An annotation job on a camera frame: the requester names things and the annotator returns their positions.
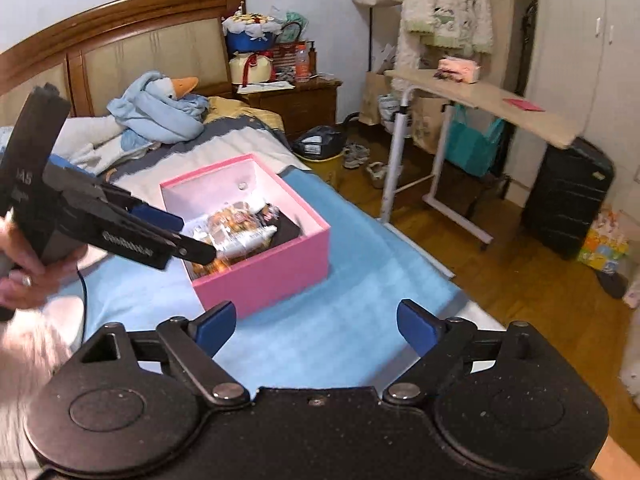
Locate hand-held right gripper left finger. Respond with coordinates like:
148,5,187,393
80,300,251,407

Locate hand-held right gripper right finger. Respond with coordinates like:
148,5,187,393
382,297,548,406

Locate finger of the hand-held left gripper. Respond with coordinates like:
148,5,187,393
126,200,185,235
167,232,219,266

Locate clear bag of mixed nuts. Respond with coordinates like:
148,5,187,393
205,201,279,263
191,255,232,277

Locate pink box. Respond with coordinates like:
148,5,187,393
159,155,332,318

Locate black box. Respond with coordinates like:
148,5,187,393
272,212,305,250

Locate person's left hand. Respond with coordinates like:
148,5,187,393
0,210,85,311

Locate white goose plush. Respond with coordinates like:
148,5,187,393
55,76,201,176

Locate yellow cloth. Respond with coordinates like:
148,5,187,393
202,95,286,131

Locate beige shoe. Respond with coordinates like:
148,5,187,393
365,161,401,190

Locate black bag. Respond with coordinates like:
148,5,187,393
291,125,346,158

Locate wooden padded headboard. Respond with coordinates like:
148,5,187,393
0,0,247,126

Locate white papers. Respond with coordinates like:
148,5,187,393
236,80,296,95

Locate cream round gift box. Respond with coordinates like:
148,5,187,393
229,50,276,86

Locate wooden nightstand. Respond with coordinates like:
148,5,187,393
235,77,345,141

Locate grey sneaker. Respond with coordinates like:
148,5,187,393
342,142,371,170

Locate teal shopping bag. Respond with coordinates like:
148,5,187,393
444,105,507,178

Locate black suitcase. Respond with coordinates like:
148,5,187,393
520,135,616,261

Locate dark slipper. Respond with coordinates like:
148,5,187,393
595,269,628,301

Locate brown paper bag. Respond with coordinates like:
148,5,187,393
411,95,453,156
357,71,396,126

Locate colourful printed box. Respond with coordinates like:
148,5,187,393
577,210,631,267

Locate red striped gift bag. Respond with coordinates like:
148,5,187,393
272,40,306,81

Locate orange drink bottle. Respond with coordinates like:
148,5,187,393
294,44,311,83

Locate blue and white bouquet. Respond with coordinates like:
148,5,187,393
221,7,281,56

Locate white plastic bag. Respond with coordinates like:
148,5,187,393
378,94,413,133

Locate white-framed side table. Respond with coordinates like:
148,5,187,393
380,67,581,281

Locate red card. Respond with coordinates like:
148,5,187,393
502,97,546,111

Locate pink tissue pack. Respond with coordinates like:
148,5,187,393
434,57,482,83

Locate white wardrobe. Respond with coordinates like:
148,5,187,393
522,0,640,221

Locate fluffy white hanging garment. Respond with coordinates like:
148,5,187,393
397,0,496,73

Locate black cable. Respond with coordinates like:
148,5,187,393
75,267,91,346

